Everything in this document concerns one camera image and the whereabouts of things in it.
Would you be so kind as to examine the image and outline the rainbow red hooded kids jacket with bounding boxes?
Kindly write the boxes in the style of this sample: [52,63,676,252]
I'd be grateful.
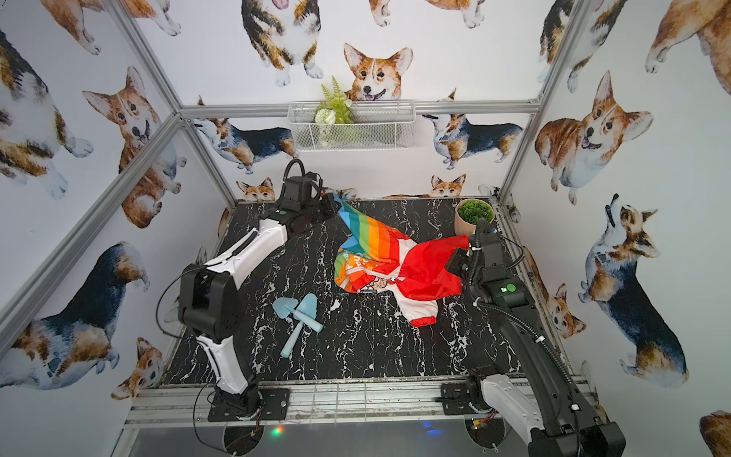
[334,197,469,328]

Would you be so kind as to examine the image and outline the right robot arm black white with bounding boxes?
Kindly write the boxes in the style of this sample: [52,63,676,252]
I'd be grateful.
[447,220,626,456]

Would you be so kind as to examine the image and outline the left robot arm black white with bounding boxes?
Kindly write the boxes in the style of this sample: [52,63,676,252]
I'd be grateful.
[176,192,343,407]

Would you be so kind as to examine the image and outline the pink pot with green plant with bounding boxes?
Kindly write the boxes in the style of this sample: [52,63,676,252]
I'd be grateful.
[454,199,495,236]

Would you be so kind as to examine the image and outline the light blue toy shovel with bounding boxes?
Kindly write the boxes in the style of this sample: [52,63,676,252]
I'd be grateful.
[272,294,324,333]

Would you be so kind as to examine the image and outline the green fern with white flower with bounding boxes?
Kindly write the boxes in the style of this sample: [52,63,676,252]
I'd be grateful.
[314,77,355,147]

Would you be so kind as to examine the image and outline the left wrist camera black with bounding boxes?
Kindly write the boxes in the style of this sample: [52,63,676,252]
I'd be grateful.
[281,158,323,203]

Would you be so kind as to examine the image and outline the white wire mesh basket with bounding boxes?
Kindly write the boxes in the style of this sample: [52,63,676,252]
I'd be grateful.
[287,101,416,152]

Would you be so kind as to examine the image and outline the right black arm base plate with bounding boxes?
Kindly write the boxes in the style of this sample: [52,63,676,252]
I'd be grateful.
[435,381,492,416]

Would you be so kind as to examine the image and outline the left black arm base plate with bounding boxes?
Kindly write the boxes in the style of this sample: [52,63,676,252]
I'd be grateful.
[207,387,291,423]

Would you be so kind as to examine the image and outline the aluminium front mounting rail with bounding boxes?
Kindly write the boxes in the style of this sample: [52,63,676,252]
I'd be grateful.
[124,375,488,428]

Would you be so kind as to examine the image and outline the aluminium frame profile bars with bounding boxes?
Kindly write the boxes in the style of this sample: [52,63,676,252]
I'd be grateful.
[1,1,591,353]

